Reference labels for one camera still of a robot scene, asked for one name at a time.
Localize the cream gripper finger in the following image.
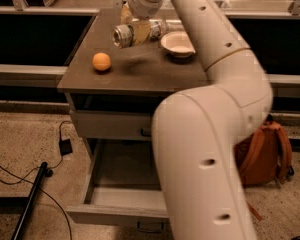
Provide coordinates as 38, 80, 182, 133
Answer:
133, 20, 151, 46

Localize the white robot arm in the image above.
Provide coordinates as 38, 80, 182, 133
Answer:
127, 0, 273, 240

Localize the grey drawer cabinet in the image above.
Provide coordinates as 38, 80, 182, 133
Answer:
57, 7, 259, 172

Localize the closed upper grey drawer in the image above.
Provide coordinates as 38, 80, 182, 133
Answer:
70, 110, 151, 141

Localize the open lower grey drawer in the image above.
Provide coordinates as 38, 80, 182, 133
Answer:
67, 140, 169, 234

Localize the clear plastic water bottle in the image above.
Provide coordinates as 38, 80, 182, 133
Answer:
149, 20, 184, 40

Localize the white paper bowl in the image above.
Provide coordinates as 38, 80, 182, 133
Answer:
161, 31, 195, 58

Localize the orange fruit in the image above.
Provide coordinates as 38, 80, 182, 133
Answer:
92, 53, 111, 71

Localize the black power adapter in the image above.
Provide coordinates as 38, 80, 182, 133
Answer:
59, 139, 73, 156

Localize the black pole stand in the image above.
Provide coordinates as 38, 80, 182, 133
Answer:
11, 162, 48, 240

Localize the orange backpack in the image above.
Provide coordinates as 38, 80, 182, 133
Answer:
233, 114, 295, 222

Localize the black cable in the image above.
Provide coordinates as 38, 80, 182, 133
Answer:
0, 120, 74, 240

